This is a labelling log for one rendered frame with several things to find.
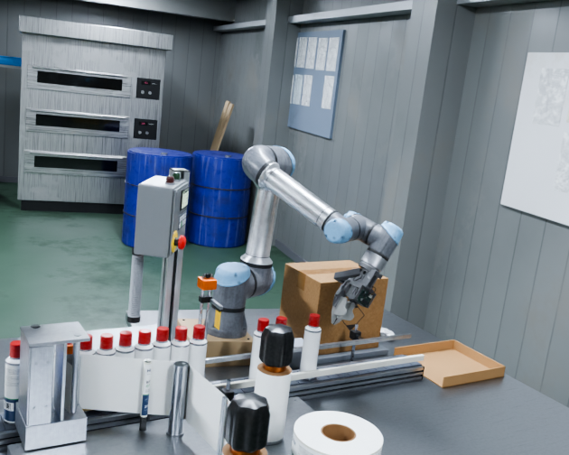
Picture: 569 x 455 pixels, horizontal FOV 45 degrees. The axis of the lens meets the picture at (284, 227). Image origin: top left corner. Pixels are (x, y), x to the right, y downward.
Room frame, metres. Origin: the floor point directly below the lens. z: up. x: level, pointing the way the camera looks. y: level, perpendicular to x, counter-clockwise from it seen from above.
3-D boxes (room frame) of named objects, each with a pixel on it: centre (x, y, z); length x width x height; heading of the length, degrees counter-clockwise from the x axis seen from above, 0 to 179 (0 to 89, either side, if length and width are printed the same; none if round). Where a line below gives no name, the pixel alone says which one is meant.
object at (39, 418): (1.50, 0.51, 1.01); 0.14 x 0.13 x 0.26; 122
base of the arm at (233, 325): (2.21, 0.16, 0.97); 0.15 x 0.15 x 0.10
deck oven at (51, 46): (8.16, 2.45, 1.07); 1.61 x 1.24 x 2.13; 111
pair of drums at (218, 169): (6.99, 1.02, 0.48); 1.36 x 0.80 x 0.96; 112
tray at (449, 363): (2.33, -0.65, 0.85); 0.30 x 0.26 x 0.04; 122
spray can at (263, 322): (1.90, 0.03, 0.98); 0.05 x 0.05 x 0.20
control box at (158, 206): (1.81, 0.33, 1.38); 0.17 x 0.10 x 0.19; 177
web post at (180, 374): (1.57, 0.21, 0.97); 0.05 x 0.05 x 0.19
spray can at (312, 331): (2.00, -0.12, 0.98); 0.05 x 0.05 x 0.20
